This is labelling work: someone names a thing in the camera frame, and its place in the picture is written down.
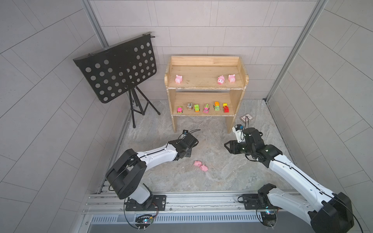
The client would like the black perforated music stand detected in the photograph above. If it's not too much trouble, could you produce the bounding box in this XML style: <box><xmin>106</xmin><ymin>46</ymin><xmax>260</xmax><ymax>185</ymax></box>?
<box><xmin>73</xmin><ymin>32</ymin><xmax>157</xmax><ymax>115</ymax></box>

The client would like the small card box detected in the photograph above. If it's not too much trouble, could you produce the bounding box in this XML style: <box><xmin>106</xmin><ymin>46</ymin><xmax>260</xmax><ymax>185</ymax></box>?
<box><xmin>240</xmin><ymin>114</ymin><xmax>254</xmax><ymax>123</ymax></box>

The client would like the pink toy pig bottom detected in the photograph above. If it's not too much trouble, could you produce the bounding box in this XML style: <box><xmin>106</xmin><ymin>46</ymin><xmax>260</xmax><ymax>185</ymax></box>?
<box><xmin>199</xmin><ymin>165</ymin><xmax>208</xmax><ymax>172</ymax></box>

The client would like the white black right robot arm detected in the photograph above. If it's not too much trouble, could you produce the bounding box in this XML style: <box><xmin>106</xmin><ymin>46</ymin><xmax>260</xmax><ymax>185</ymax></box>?
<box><xmin>224</xmin><ymin>124</ymin><xmax>358</xmax><ymax>233</ymax></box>

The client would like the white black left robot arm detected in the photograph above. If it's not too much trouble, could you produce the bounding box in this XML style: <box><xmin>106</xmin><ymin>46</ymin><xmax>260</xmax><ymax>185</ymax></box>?
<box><xmin>105</xmin><ymin>132</ymin><xmax>199</xmax><ymax>209</ymax></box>

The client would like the red yellow toy truck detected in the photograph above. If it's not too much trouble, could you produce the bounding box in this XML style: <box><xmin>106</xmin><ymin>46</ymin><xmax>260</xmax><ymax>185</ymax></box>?
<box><xmin>223</xmin><ymin>103</ymin><xmax>229</xmax><ymax>113</ymax></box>

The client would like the pink toy pig top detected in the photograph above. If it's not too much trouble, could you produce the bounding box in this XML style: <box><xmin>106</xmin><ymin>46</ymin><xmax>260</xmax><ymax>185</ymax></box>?
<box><xmin>175</xmin><ymin>75</ymin><xmax>183</xmax><ymax>84</ymax></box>

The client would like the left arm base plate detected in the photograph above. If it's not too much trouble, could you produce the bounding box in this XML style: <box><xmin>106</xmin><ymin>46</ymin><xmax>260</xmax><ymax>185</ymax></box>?
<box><xmin>125</xmin><ymin>195</ymin><xmax>167</xmax><ymax>211</ymax></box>

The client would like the pink green block toy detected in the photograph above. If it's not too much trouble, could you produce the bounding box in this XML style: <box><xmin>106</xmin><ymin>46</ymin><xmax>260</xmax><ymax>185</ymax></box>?
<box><xmin>203</xmin><ymin>103</ymin><xmax>209</xmax><ymax>114</ymax></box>

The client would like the orange green mixer truck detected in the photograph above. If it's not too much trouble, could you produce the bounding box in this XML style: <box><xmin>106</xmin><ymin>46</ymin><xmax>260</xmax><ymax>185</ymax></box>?
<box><xmin>214</xmin><ymin>102</ymin><xmax>220</xmax><ymax>111</ymax></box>

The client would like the controller board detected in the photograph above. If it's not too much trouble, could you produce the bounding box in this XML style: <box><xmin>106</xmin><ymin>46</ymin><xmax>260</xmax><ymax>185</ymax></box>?
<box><xmin>260</xmin><ymin>211</ymin><xmax>277</xmax><ymax>228</ymax></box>
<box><xmin>135</xmin><ymin>214</ymin><xmax>156</xmax><ymax>225</ymax></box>

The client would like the pink green toy car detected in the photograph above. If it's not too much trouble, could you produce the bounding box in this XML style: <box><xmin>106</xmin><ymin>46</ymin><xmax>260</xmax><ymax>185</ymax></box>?
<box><xmin>177</xmin><ymin>106</ymin><xmax>183</xmax><ymax>114</ymax></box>

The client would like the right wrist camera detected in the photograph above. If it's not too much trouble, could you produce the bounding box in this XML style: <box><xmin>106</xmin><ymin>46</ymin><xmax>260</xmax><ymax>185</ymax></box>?
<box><xmin>232</xmin><ymin>124</ymin><xmax>245</xmax><ymax>143</ymax></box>

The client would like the right controller board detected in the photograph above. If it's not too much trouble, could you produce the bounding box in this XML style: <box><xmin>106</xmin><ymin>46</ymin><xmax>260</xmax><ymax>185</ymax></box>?
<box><xmin>260</xmin><ymin>211</ymin><xmax>277</xmax><ymax>228</ymax></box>

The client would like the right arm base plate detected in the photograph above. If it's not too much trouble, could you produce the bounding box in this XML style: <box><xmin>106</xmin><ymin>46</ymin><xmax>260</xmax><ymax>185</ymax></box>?
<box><xmin>238</xmin><ymin>194</ymin><xmax>280</xmax><ymax>210</ymax></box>

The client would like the wooden two-tier shelf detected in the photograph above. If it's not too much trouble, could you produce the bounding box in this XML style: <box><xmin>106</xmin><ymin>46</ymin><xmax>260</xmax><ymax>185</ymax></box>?
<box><xmin>164</xmin><ymin>56</ymin><xmax>249</xmax><ymax>132</ymax></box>

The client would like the left controller board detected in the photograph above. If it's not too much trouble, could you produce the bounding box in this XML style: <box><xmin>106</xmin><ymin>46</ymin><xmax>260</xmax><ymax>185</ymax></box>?
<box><xmin>135</xmin><ymin>214</ymin><xmax>156</xmax><ymax>225</ymax></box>

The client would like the pink toy pig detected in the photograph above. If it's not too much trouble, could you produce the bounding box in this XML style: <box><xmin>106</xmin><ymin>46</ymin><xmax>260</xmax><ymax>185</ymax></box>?
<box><xmin>199</xmin><ymin>165</ymin><xmax>208</xmax><ymax>172</ymax></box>
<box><xmin>193</xmin><ymin>161</ymin><xmax>203</xmax><ymax>168</ymax></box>
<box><xmin>228</xmin><ymin>74</ymin><xmax>236</xmax><ymax>83</ymax></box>
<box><xmin>217</xmin><ymin>75</ymin><xmax>225</xmax><ymax>85</ymax></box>
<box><xmin>175</xmin><ymin>75</ymin><xmax>183</xmax><ymax>84</ymax></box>

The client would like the aluminium mounting rail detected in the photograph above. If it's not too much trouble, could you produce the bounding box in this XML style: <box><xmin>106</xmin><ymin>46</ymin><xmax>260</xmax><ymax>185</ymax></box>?
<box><xmin>82</xmin><ymin>190</ymin><xmax>325</xmax><ymax>216</ymax></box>

